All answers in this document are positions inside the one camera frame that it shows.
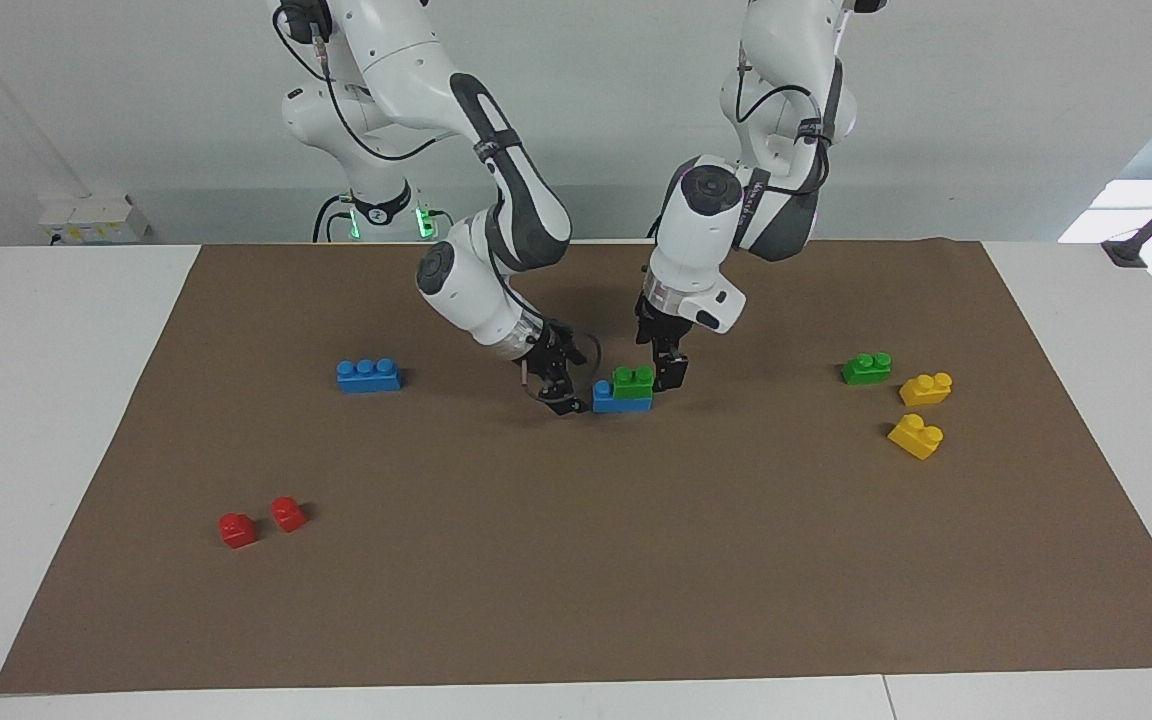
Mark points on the red one-stud toy block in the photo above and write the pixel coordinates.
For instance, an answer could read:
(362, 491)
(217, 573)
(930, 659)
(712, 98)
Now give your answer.
(237, 531)
(288, 515)

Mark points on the green two-stud toy block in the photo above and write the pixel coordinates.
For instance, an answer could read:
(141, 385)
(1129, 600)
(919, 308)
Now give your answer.
(866, 370)
(633, 385)

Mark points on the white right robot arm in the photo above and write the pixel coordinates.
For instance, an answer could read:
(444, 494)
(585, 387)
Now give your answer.
(386, 60)

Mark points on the blue three-stud toy block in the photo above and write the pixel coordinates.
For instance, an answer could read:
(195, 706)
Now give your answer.
(604, 399)
(368, 378)

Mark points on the brown paper table mat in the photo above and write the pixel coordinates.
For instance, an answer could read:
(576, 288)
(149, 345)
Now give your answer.
(576, 560)

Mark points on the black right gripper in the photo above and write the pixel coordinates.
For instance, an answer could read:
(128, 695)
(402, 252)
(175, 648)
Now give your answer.
(551, 355)

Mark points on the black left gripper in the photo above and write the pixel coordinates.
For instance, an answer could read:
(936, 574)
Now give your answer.
(664, 330)

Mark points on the white wall socket box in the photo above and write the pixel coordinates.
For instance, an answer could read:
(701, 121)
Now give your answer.
(91, 220)

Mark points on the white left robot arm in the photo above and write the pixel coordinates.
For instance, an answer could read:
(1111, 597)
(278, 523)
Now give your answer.
(696, 230)

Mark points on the yellow two-stud toy block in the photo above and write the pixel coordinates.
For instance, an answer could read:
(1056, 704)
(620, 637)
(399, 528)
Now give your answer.
(926, 390)
(916, 438)

